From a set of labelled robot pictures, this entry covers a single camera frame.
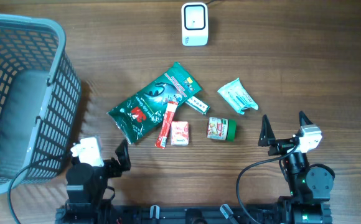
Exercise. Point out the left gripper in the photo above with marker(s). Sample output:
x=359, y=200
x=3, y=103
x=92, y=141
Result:
x=115, y=168

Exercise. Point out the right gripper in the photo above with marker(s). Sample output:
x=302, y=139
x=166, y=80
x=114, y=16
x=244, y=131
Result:
x=267, y=138

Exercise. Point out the green 3M gloves package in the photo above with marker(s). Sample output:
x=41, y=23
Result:
x=142, y=112

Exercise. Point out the red stick sachet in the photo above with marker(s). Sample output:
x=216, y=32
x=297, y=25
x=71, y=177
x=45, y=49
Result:
x=166, y=124

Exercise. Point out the red white small carton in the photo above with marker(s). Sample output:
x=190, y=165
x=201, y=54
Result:
x=179, y=133

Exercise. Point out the green lid spice jar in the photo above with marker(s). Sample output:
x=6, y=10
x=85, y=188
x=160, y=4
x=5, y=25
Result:
x=221, y=129

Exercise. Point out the mint green wipes pack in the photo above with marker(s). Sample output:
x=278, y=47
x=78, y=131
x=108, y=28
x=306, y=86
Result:
x=237, y=97

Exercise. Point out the small green white box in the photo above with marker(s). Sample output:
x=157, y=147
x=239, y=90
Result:
x=198, y=105

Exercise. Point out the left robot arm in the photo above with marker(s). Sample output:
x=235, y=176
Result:
x=86, y=186

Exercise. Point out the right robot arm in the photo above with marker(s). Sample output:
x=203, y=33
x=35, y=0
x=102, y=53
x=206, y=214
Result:
x=310, y=185

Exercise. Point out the white barcode scanner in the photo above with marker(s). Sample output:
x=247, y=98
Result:
x=195, y=24

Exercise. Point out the grey plastic shopping basket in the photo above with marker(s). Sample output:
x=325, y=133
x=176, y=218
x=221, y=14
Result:
x=39, y=97

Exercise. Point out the black mounting rail base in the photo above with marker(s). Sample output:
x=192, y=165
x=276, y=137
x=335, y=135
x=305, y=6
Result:
x=259, y=213

